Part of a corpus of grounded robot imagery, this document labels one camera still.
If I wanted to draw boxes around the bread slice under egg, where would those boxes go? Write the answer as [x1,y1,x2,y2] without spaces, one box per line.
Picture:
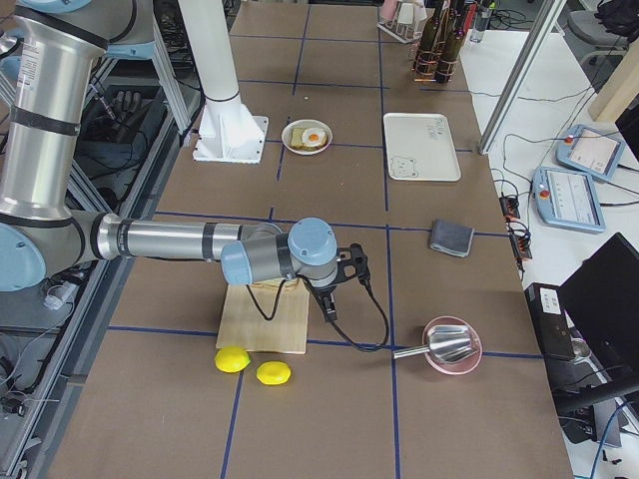
[290,127,327,152]

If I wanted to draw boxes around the right yellow lemon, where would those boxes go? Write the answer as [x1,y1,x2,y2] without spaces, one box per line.
[256,360,292,386]

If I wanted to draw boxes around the black monitor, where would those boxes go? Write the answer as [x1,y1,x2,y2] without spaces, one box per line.
[559,233,638,369]

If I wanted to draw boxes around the left yellow lemon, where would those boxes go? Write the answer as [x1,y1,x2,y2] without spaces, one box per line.
[214,346,251,373]

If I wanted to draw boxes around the aluminium frame post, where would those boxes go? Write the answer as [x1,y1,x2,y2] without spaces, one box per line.
[478,0,567,155]

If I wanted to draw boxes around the folded grey cloth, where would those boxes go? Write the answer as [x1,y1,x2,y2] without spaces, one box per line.
[429,219,475,257]

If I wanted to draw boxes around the copper wire bottle rack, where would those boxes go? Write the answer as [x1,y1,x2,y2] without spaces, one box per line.
[412,41,459,84]

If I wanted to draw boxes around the pink bowl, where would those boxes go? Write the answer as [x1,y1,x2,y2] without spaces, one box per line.
[422,315,483,375]

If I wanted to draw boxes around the pink cup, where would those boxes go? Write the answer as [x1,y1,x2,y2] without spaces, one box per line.
[379,0,398,21]

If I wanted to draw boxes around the green wine bottle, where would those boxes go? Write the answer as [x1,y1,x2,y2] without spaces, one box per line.
[434,1,475,84]
[413,1,448,81]

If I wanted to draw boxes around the teach pendant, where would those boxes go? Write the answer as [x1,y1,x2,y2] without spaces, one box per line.
[555,124,626,182]
[532,167,606,234]

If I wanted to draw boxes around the white pillar with base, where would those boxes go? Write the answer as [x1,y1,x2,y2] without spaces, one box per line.
[179,0,269,165]

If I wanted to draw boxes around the near teach pendant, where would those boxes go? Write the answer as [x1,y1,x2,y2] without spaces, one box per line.
[532,167,606,234]

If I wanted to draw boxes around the white round plate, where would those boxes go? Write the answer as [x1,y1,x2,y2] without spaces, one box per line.
[282,119,333,156]

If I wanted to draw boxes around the front green wine bottle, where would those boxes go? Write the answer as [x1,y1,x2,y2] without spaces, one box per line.
[413,1,448,81]

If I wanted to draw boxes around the yellow lemon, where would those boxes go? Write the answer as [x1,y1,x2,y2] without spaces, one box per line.
[214,346,251,373]
[256,360,292,386]

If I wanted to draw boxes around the wooden cutting board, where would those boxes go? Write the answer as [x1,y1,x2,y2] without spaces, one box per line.
[216,280,310,354]

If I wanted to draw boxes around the white wire cup rack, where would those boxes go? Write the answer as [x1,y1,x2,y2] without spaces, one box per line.
[377,0,427,44]

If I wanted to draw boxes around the fried egg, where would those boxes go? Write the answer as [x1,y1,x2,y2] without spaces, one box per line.
[302,127,327,149]

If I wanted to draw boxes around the middle green wine bottle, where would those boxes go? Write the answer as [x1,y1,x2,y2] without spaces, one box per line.
[434,1,475,84]

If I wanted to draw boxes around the far teach pendant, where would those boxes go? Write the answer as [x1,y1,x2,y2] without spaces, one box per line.
[555,124,626,182]

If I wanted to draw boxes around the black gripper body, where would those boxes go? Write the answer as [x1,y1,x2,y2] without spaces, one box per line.
[312,286,335,305]

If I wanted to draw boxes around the cream bear tray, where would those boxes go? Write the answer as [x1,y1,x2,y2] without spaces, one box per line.
[383,113,461,183]

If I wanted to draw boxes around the black box device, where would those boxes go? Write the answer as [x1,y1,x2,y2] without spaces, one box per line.
[524,282,574,361]

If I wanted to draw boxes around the metal scoop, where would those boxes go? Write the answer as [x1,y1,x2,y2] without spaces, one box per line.
[393,324,478,364]

